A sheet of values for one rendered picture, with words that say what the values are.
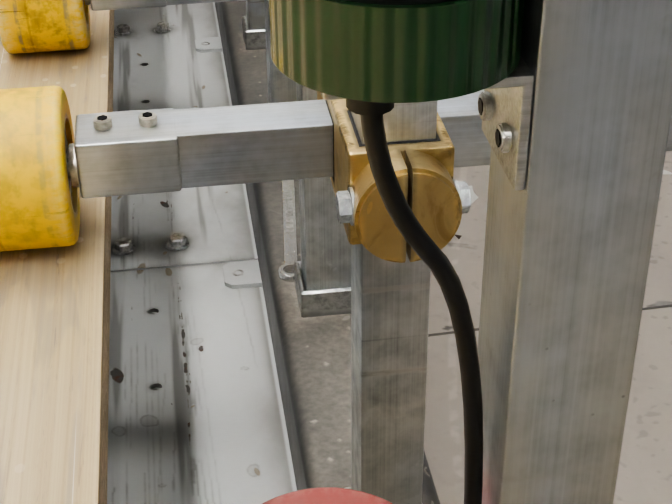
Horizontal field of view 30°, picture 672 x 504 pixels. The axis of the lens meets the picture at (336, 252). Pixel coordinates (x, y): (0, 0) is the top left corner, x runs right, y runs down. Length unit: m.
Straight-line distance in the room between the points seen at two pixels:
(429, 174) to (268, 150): 0.10
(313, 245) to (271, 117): 0.28
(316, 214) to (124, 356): 0.24
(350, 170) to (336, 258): 0.34
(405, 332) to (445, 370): 1.38
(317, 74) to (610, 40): 0.07
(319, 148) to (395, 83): 0.35
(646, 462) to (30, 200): 1.41
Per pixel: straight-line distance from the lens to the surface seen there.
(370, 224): 0.57
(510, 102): 0.31
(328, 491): 0.49
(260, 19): 1.36
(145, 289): 1.12
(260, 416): 0.97
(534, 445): 0.36
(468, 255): 2.31
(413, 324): 0.64
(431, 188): 0.57
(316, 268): 0.91
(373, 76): 0.28
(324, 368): 0.88
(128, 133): 0.62
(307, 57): 0.28
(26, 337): 0.59
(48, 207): 0.61
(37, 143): 0.61
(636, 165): 0.32
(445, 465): 1.85
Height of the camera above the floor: 1.24
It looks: 32 degrees down
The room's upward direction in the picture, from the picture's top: 1 degrees counter-clockwise
